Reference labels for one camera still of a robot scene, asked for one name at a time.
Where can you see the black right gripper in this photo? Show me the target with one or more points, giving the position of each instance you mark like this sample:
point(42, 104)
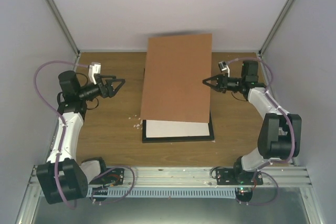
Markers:
point(220, 86)

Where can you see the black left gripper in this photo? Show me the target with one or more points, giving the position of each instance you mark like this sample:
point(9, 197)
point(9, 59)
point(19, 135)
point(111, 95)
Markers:
point(109, 93)

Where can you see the brown backing board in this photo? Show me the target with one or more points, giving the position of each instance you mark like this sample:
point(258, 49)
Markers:
point(175, 67)

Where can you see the black picture frame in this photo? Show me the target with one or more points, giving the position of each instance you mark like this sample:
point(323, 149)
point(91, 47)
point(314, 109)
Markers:
point(178, 140)

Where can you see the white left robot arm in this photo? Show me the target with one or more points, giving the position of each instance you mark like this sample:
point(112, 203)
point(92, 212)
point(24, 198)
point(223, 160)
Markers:
point(61, 178)

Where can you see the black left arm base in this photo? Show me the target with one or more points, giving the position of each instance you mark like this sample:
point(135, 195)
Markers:
point(112, 178)

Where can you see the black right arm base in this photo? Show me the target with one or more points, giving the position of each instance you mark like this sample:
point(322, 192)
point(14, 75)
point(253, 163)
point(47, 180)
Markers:
point(231, 176)

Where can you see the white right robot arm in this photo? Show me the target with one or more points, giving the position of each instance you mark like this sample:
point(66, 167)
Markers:
point(280, 133)

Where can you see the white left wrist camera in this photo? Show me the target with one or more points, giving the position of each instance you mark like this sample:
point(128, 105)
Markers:
point(94, 70)

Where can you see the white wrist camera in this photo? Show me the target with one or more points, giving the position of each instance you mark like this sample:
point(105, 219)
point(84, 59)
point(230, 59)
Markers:
point(94, 70)
point(224, 68)

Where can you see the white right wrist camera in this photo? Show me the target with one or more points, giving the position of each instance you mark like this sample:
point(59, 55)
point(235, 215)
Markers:
point(224, 68)

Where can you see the aluminium mounting rail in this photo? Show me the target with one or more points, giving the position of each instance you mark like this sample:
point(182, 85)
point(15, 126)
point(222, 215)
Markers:
point(290, 176)

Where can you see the grey slotted cable duct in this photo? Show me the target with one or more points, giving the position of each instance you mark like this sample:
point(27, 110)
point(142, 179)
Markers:
point(167, 193)

